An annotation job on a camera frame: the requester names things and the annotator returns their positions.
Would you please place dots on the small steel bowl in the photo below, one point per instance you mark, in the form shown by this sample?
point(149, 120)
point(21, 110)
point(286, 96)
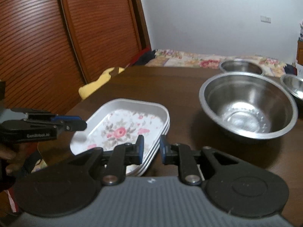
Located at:
point(294, 87)

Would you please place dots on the large steel bowl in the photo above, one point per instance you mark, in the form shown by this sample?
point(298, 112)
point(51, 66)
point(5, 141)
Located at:
point(248, 108)

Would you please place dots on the yellow cloth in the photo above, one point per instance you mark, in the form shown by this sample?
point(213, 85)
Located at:
point(94, 85)

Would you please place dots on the medium steel bowl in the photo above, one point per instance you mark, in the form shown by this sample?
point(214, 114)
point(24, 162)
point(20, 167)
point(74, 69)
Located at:
point(241, 66)

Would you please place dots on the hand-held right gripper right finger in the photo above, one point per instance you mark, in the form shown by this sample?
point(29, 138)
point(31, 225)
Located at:
point(163, 150)

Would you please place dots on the wooden louvered wardrobe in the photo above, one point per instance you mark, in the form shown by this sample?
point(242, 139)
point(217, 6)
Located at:
point(59, 40)

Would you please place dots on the dark blue bedding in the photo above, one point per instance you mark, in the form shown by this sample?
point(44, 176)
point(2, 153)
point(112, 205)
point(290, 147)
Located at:
point(143, 56)

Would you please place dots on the white paper bag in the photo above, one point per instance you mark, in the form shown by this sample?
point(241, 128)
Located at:
point(300, 69)

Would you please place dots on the wooden cabinet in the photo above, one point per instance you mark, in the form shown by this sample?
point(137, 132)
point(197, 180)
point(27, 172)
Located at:
point(300, 52)

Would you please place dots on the floral blanket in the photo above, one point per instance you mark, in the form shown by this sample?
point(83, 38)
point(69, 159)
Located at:
point(189, 59)

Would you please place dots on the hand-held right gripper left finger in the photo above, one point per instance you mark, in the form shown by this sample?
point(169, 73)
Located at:
point(140, 149)

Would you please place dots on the white wall switch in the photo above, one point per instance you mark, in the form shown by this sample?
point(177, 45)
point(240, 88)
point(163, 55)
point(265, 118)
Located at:
point(265, 19)

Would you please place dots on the person's left hand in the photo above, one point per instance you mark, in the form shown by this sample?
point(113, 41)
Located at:
point(8, 155)

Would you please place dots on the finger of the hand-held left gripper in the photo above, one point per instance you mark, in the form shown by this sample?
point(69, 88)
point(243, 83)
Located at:
point(64, 117)
point(75, 125)

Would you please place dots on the white floral square plate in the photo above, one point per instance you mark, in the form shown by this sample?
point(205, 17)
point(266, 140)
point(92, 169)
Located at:
point(151, 166)
point(158, 150)
point(118, 130)

